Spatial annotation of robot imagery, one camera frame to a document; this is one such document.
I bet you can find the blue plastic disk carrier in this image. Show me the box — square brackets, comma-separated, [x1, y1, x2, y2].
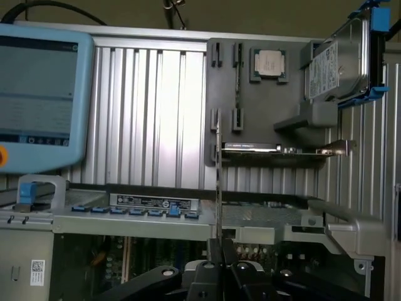
[335, 0, 392, 108]

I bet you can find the silver hard disk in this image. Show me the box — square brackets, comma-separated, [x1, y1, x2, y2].
[304, 17, 371, 103]

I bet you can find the blue teach pendant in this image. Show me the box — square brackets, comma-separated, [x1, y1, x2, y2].
[0, 23, 95, 176]

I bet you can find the silver CPU chip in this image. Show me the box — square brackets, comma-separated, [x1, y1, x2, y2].
[253, 47, 286, 78]

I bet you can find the green graphics card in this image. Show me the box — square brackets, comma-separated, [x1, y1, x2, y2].
[219, 139, 358, 161]

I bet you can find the grey open PC case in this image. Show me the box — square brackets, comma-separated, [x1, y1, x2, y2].
[0, 175, 387, 301]

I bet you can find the black pendant cable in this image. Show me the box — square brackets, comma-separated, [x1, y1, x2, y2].
[0, 2, 109, 26]

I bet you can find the blue release latch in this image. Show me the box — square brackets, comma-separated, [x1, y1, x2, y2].
[20, 182, 37, 207]

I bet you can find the silver power supply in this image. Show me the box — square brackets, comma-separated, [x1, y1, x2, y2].
[0, 227, 55, 301]

